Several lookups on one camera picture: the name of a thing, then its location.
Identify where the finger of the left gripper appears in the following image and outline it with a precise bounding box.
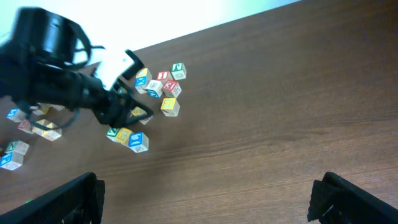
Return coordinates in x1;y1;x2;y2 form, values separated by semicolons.
118;79;154;128

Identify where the wooden block blue side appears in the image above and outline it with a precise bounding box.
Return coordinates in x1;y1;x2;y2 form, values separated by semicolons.
146;80;163;98

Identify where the green letter V block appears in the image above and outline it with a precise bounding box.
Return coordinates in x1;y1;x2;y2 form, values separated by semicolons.
118;87;127;95

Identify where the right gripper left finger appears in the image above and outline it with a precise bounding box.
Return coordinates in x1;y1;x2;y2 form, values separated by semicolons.
1;172;105;224

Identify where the red letter I block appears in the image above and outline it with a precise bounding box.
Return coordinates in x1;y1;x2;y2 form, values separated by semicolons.
156;71;174;85

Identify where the red letter E block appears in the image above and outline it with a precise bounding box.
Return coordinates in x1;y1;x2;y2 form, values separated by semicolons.
162;80;182;98

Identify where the yellow letter G block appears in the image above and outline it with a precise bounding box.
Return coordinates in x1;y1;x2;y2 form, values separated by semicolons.
115;128;133;146

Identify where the blue letter X block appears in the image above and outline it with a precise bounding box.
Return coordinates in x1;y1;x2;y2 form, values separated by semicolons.
134;76;148;94

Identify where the green letter J block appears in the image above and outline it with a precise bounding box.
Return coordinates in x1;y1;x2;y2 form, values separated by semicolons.
171;62;187;80

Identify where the blue number 5 block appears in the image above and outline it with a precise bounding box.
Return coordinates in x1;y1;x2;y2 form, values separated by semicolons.
6;108;26;123

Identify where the green letter Z block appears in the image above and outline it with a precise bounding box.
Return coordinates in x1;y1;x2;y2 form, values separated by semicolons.
106;128;120;142

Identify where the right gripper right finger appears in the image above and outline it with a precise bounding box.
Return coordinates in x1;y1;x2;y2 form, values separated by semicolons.
307;172;397;224

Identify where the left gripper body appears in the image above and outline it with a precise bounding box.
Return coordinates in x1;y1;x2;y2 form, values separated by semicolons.
74;49;144;124

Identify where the blue letter P block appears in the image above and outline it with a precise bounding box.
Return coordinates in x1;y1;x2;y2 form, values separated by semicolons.
1;152;24;170

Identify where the yellow block left cluster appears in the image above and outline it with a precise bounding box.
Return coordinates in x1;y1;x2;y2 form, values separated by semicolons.
32;119;50;136

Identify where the red letter A block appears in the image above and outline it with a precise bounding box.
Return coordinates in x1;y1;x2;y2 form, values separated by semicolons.
50;105;65;111

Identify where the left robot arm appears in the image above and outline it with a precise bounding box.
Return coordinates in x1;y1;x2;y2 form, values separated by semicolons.
1;7;154;128

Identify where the yellow tilted block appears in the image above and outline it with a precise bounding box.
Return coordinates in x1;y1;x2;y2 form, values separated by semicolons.
41;122;62;141

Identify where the yellow block right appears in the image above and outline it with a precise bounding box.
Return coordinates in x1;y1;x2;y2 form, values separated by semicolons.
160;98;180;117

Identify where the yellow block top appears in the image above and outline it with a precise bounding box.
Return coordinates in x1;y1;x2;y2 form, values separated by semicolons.
136;68;152;82

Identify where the yellow S block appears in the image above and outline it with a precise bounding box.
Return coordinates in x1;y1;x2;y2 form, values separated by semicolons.
130;107;153;125

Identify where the green letter N block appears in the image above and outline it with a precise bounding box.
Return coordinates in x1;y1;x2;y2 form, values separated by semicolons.
5;140;29;156

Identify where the plain wooden block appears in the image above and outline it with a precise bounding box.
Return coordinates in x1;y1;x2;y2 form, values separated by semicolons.
32;104;50;116

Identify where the blue letter L block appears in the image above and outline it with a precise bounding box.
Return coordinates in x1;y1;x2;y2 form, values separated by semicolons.
128;132;149;153

